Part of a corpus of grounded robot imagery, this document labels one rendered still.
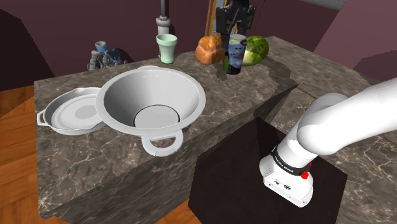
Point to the orange lumpy figure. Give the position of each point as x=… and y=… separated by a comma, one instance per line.
x=207, y=49

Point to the blue printed can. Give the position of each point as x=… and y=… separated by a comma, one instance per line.
x=236, y=54

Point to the grey metal pole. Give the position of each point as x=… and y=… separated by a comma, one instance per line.
x=163, y=21

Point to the green cabbage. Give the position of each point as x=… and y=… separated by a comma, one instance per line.
x=257, y=49

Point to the grey and blue figure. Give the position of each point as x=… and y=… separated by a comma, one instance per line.
x=105, y=57

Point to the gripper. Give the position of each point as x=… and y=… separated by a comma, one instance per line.
x=235, y=17

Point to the wooden frame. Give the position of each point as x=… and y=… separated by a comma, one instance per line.
x=210, y=18

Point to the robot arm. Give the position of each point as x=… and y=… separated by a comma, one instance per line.
x=328, y=130

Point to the mint green cup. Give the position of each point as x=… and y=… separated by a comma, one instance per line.
x=167, y=48

